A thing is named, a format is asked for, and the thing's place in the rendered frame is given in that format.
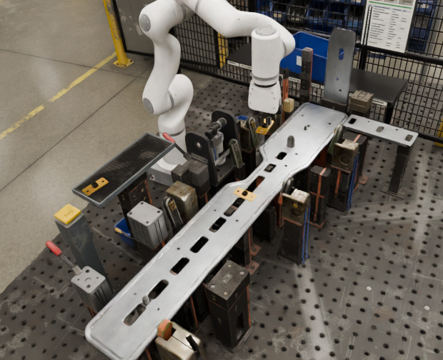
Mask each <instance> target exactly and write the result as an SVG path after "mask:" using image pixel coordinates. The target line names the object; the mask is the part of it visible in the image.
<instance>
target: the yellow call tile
mask: <svg viewBox="0 0 443 360"><path fill-rule="evenodd" d="M80 213H81V211H80V210H78V209H77V208H75V207H73V206H72V205H70V204H67V205H66V206H65V207H64V208H62V209H61V210H59V211H58V212H57V213H55V215H54V217H55V218H57V219H58V220H60V221H62V222H63V223H65V224H68V223H69V222H70V221H72V220H73V219H75V218H76V217H77V216H78V215H80Z"/></svg>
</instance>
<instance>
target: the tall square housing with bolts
mask: <svg viewBox="0 0 443 360"><path fill-rule="evenodd" d="M127 217H128V220H129V223H130V227H131V230H132V233H133V235H134V238H135V239H137V240H138V241H140V243H138V245H139V248H140V252H141V255H142V258H143V259H142V260H141V261H142V264H143V266H145V265H146V264H147V263H148V262H149V261H150V260H151V259H152V258H153V257H154V256H155V255H156V254H157V253H158V252H159V251H160V250H161V249H162V248H163V247H164V246H165V245H166V244H167V243H168V242H167V239H166V238H167V237H168V236H169V235H168V232H167V229H166V223H165V220H164V215H163V211H162V210H160V209H158V208H156V207H154V206H152V205H150V204H148V203H146V202H144V201H141V202H140V203H138V204H137V205H136V206H135V207H134V208H133V209H132V210H131V211H130V212H129V213H128V214H127ZM152 290H153V292H154V291H155V292H156V295H157V294H158V295H159V291H158V289H157V286H155V287H154V288H153V289H152Z"/></svg>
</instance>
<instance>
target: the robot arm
mask: <svg viewBox="0 0 443 360"><path fill-rule="evenodd" d="M195 13H196V14H197V15H198V16H199V17H201V18H202V19H203V20H204V21H205V22H206V23H208V25H210V26H211V27H212V28H213V29H215V30H216V31H217V32H218V33H220V34H221V35H222V36H224V37H227V38H232V37H238V36H251V37H252V71H251V73H250V76H252V80H251V83H250V87H249V104H248V107H249V108H250V109H253V110H254V112H255V113H256V114H257V116H258V123H259V126H262V124H263V123H264V112H267V117H266V126H265V127H266V128H268V127H269V125H271V124H272V117H273V116H274V115H275V114H276V115H277V114H281V113H282V108H281V89H280V85H279V81H278V80H279V63H280V61H281V60H282V59H283V58H284V57H285V56H287V55H289V54H290V53H292V52H293V50H294V47H295V40H294V37H293V36H292V35H291V34H290V33H289V32H288V31H287V30H286V29H285V28H284V27H283V26H282V25H280V24H279V23H277V22H276V21H275V20H273V19H271V18H270V17H268V16H265V15H263V14H258V13H253V12H245V11H238V10H237V9H235V8H234V7H233V6H232V5H231V4H229V3H228V2H227V1H226V0H158V1H155V2H153V3H151V4H149V5H147V6H145V7H144V8H143V9H142V11H141V13H140V16H139V25H140V27H141V30H142V31H143V32H144V33H145V34H146V35H147V36H148V37H149V38H150V39H151V40H152V41H153V43H154V68H153V70H152V72H151V75H150V77H149V79H148V81H147V83H146V86H145V88H144V93H143V97H142V101H143V105H144V108H145V109H146V110H147V111H148V112H149V113H150V114H152V115H156V116H157V115H159V118H158V128H159V135H160V137H161V138H163V139H165V138H164V137H163V136H162V134H163V133H165V132H166V133H168V135H170V137H171V138H173V140H175V143H176V144H177V145H178V146H179V147H180V148H181V149H183V150H184V151H185V152H187V151H186V143H185V136H186V131H185V124H184V117H185V115H186V113H187V111H188V108H189V106H190V103H191V100H192V97H193V86H192V83H191V81H190V80H189V79H188V78H187V77H186V76H185V75H182V74H176V73H177V72H178V69H179V63H180V55H181V47H180V43H179V41H178V40H177V39H176V38H175V37H174V36H172V35H171V34H169V30H170V28H172V27H173V26H176V25H177V24H180V23H182V22H184V21H186V20H188V19H190V18H191V17H192V16H193V15H194V14H195ZM185 162H186V159H185V158H184V157H183V154H182V153H181V152H180V151H179V150H178V149H177V148H176V147H174V148H173V149H172V150H171V151H170V152H169V153H168V154H166V155H165V156H164V157H162V158H161V159H160V160H159V161H157V164H158V165H159V167H160V168H162V169H163V170H166V171H171V170H172V169H174V168H175V167H176V166H177V165H178V164H181V165H183V164H184V163H185Z"/></svg>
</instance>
